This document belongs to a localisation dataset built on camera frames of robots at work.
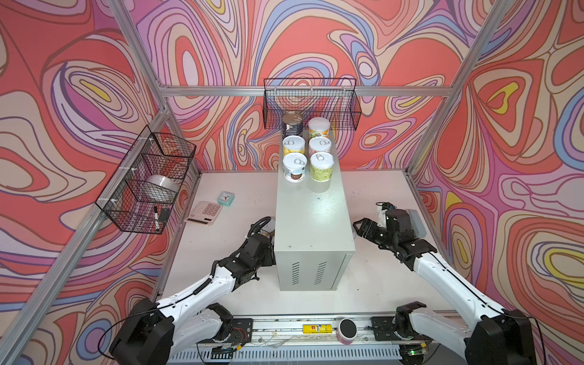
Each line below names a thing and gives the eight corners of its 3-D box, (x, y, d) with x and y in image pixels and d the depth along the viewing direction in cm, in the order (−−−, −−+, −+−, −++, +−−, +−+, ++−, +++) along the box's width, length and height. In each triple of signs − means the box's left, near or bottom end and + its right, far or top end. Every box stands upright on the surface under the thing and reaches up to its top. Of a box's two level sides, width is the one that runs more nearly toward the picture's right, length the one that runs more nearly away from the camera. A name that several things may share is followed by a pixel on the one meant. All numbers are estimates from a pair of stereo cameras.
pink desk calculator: (187, 222, 103) (185, 218, 101) (200, 202, 110) (199, 199, 108) (210, 227, 101) (208, 224, 99) (222, 207, 108) (220, 204, 106)
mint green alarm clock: (217, 204, 109) (215, 201, 107) (223, 193, 113) (222, 190, 111) (229, 206, 108) (228, 203, 106) (235, 195, 112) (234, 192, 110)
